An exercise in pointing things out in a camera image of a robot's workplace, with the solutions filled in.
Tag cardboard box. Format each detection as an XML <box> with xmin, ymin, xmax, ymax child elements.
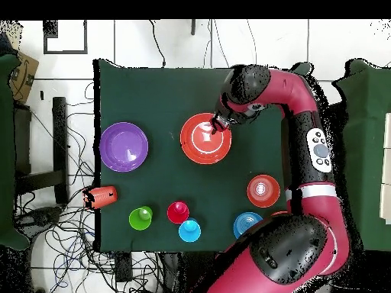
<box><xmin>8</xmin><ymin>50</ymin><xmax>40</xmax><ymax>105</ymax></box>

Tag blue bowl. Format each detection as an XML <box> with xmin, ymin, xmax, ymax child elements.
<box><xmin>232</xmin><ymin>211</ymin><xmax>264</xmax><ymax>240</ymax></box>

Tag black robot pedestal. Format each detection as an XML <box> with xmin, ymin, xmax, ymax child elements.
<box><xmin>161</xmin><ymin>252</ymin><xmax>219</xmax><ymax>293</ymax></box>

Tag red cup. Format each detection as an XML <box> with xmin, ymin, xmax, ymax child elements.
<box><xmin>166</xmin><ymin>200</ymin><xmax>190</xmax><ymax>225</ymax></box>

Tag black metal leg frame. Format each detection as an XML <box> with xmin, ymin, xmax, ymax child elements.
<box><xmin>13</xmin><ymin>96</ymin><xmax>69</xmax><ymax>205</ymax></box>

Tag green cup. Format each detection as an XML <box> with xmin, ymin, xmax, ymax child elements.
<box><xmin>128</xmin><ymin>205</ymin><xmax>153</xmax><ymax>231</ymax></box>

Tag blue cup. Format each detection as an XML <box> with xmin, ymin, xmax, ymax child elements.
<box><xmin>178</xmin><ymin>219</ymin><xmax>202</xmax><ymax>243</ymax></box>

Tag black caster base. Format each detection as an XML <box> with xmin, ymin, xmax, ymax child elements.
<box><xmin>15</xmin><ymin>205</ymin><xmax>63</xmax><ymax>236</ymax></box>

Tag black square floor frame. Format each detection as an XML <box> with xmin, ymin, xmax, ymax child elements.
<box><xmin>43</xmin><ymin>19</ymin><xmax>89</xmax><ymax>55</ymax></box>

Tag dark green tablecloth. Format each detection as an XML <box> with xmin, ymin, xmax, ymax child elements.
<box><xmin>92</xmin><ymin>58</ymin><xmax>312</xmax><ymax>253</ymax></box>

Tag orange cup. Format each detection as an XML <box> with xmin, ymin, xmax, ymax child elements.
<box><xmin>82</xmin><ymin>185</ymin><xmax>118</xmax><ymax>211</ymax></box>

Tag white boxes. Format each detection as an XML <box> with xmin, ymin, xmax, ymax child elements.
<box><xmin>379</xmin><ymin>111</ymin><xmax>391</xmax><ymax>225</ymax></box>

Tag black power strip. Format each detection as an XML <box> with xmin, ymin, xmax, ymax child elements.
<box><xmin>115</xmin><ymin>252</ymin><xmax>134</xmax><ymax>283</ymax></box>

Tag black floor cable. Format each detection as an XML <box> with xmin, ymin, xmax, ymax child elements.
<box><xmin>148</xmin><ymin>19</ymin><xmax>167</xmax><ymax>69</ymax></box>

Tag purple bowl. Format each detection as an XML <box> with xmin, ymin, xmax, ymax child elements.
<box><xmin>99</xmin><ymin>121</ymin><xmax>150</xmax><ymax>173</ymax></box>

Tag green cloth side table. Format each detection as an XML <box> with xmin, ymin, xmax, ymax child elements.
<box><xmin>331</xmin><ymin>58</ymin><xmax>391</xmax><ymax>253</ymax></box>
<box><xmin>0</xmin><ymin>53</ymin><xmax>31</xmax><ymax>251</ymax></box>

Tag wide orange bowl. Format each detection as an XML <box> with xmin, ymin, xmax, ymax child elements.
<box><xmin>179</xmin><ymin>112</ymin><xmax>233</xmax><ymax>166</ymax></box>

